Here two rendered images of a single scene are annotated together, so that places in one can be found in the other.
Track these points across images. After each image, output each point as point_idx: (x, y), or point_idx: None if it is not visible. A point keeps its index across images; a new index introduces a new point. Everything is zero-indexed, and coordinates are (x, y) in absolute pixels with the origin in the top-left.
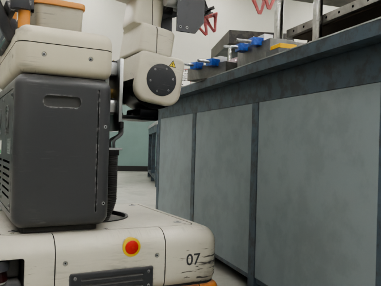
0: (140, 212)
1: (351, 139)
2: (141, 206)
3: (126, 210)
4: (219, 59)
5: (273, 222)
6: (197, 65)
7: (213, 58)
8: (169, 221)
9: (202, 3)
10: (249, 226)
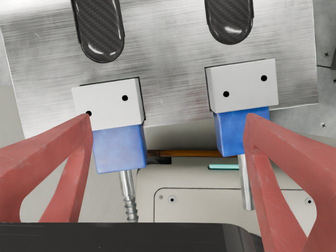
0: (233, 211)
1: None
2: (187, 192)
3: (215, 221)
4: (268, 108)
5: None
6: (146, 153)
7: (220, 112)
8: (302, 207)
9: None
10: None
